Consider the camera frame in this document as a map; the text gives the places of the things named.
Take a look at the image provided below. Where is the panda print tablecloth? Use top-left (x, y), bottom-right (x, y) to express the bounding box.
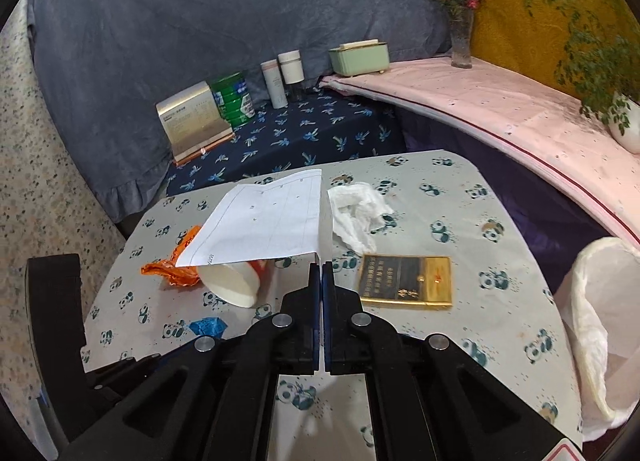
top-left (80, 150), bottom-right (586, 461)

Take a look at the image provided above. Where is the white and gold box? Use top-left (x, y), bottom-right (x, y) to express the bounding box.
top-left (156, 81), bottom-right (236, 167)

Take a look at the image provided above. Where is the blue-grey cloth backdrop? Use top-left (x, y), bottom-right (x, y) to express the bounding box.
top-left (27, 0), bottom-right (476, 224)

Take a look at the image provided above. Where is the mint green tissue box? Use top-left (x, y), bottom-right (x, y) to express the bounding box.
top-left (328, 40), bottom-right (391, 77)

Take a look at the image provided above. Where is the white crumpled tissue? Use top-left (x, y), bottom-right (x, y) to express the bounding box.
top-left (327, 182), bottom-right (396, 257)

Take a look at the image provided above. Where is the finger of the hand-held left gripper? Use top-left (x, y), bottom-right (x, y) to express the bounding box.
top-left (25, 253), bottom-right (166, 452)

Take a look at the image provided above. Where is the dark purple cloth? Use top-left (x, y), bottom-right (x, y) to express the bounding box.
top-left (400, 106), bottom-right (626, 287)

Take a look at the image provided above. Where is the blue crumpled wrapper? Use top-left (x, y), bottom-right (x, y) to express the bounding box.
top-left (189, 317), bottom-right (228, 339)

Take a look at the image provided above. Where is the navy leaf print cloth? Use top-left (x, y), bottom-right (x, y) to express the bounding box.
top-left (165, 88), bottom-right (408, 197)

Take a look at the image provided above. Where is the clear glass vase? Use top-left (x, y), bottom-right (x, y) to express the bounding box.
top-left (449, 8), bottom-right (475, 68)

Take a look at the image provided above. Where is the white plant pot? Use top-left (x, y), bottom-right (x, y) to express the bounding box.
top-left (607, 94), bottom-right (640, 154)

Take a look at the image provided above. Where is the pink shelf cloth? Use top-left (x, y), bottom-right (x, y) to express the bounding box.
top-left (318, 55), bottom-right (640, 247)

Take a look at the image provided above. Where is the white paper sheet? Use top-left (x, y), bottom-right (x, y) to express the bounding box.
top-left (175, 168), bottom-right (323, 268)

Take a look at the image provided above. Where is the yellow cloth backdrop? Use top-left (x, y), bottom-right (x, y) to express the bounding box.
top-left (462, 0), bottom-right (640, 107)

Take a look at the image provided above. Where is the tall white bottle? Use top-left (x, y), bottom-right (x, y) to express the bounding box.
top-left (260, 60), bottom-right (288, 109)

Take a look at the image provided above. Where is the black and gold cigarette box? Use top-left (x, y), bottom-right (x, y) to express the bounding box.
top-left (357, 253), bottom-right (453, 311)

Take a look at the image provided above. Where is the white capped dark jar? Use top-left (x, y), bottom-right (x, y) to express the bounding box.
top-left (278, 51), bottom-right (306, 102)

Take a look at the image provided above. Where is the small orange wrapper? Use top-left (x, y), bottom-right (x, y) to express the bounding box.
top-left (140, 225), bottom-right (206, 288)

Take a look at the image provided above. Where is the green leafy plant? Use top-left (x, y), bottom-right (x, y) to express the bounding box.
top-left (524, 0), bottom-right (640, 137)

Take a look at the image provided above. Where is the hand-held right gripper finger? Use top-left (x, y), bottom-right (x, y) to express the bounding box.
top-left (322, 261), bottom-right (586, 461)
top-left (60, 261), bottom-right (321, 461)

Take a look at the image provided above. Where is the white-lined waste bin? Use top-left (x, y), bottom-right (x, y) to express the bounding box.
top-left (555, 236), bottom-right (640, 442)

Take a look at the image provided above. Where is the red paper cup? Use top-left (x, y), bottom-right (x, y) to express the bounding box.
top-left (200, 258), bottom-right (271, 309)

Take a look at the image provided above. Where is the green tin can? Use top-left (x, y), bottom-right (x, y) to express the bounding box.
top-left (209, 72), bottom-right (257, 129)

